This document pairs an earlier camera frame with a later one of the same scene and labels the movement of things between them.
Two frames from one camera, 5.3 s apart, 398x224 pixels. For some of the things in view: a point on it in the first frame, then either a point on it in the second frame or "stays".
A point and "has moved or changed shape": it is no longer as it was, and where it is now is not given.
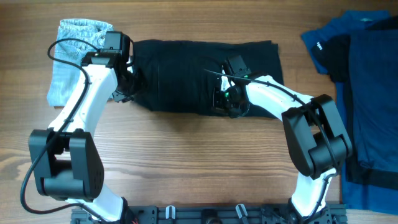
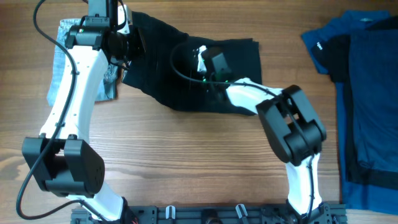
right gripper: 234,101 -> 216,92
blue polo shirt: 354,196 stays
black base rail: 335,214 stays
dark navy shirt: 373,68 stays
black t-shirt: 333,53 stays
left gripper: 118,96 -> 136,35
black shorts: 181,75 has moved or changed shape
